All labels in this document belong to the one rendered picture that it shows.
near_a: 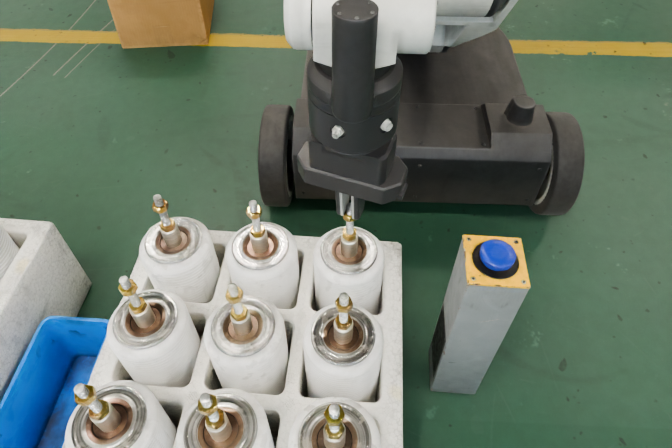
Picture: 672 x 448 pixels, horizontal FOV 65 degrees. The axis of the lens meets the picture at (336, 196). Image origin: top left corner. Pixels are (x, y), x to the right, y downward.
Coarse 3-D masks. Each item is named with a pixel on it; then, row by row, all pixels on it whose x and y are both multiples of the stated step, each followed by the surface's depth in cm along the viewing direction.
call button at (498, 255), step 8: (488, 240) 61; (496, 240) 61; (480, 248) 60; (488, 248) 60; (496, 248) 60; (504, 248) 60; (512, 248) 60; (480, 256) 60; (488, 256) 59; (496, 256) 59; (504, 256) 59; (512, 256) 59; (488, 264) 59; (496, 264) 59; (504, 264) 59; (512, 264) 59
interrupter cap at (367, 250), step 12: (324, 240) 70; (336, 240) 70; (360, 240) 70; (372, 240) 70; (324, 252) 69; (336, 252) 69; (360, 252) 69; (372, 252) 69; (336, 264) 68; (348, 264) 68; (360, 264) 68; (372, 264) 68
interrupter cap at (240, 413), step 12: (216, 396) 56; (228, 396) 56; (228, 408) 56; (240, 408) 55; (252, 408) 55; (192, 420) 55; (204, 420) 55; (240, 420) 55; (252, 420) 55; (192, 432) 54; (204, 432) 54; (240, 432) 54; (252, 432) 54; (192, 444) 53; (204, 444) 53; (216, 444) 53; (228, 444) 53; (240, 444) 53; (252, 444) 53
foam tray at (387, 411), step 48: (144, 288) 74; (384, 288) 74; (288, 336) 74; (384, 336) 69; (96, 384) 65; (192, 384) 65; (288, 384) 65; (384, 384) 65; (288, 432) 61; (384, 432) 61
